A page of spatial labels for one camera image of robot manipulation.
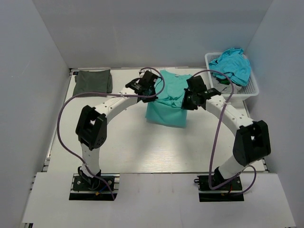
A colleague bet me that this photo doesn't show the teal green t-shirt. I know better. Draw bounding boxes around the teal green t-shirt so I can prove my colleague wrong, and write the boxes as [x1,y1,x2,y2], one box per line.
[145,70,191,128]

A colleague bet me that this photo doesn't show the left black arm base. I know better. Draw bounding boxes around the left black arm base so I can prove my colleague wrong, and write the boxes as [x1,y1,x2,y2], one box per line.
[69,173,120,201]

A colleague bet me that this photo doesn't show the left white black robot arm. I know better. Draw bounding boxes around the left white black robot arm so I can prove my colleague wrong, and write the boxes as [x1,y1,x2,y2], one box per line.
[76,70,159,190]

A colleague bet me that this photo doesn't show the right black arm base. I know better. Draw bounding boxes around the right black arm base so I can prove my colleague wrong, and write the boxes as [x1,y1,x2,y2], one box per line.
[193,175,244,202]

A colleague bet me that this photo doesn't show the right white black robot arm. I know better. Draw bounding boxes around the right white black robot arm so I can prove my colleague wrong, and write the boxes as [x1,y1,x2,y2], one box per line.
[181,76,271,190]

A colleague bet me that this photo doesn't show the grey white cloth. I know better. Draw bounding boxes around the grey white cloth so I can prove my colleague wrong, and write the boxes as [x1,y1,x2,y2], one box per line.
[211,77,242,94]

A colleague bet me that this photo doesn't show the dark green cloth in basket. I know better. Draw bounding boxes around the dark green cloth in basket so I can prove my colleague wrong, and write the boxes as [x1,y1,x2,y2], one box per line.
[220,80,230,85]

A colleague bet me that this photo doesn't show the light blue t-shirt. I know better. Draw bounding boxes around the light blue t-shirt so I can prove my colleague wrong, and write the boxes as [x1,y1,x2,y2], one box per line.
[209,47,251,86]

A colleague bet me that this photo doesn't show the folded dark grey t-shirt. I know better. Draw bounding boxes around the folded dark grey t-shirt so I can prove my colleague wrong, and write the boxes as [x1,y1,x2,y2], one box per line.
[73,69,113,96]

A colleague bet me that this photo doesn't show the white plastic basket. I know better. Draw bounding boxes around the white plastic basket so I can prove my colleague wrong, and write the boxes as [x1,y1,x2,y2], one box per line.
[205,52,259,101]

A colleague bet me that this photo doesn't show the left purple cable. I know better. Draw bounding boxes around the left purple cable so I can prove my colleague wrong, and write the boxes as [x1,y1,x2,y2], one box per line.
[57,67,166,200]

